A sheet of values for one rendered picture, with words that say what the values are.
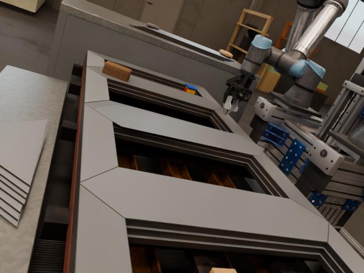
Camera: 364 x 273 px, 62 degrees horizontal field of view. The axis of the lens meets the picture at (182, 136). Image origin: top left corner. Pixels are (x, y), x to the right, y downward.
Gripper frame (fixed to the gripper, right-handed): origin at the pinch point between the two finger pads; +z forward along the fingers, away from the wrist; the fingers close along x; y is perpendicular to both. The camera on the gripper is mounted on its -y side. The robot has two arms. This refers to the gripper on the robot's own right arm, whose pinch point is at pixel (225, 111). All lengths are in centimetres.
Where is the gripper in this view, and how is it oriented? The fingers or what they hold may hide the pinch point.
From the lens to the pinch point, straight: 140.2
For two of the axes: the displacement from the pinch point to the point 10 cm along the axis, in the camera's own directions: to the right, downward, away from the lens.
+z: -3.8, 8.6, 3.5
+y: 2.7, 4.7, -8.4
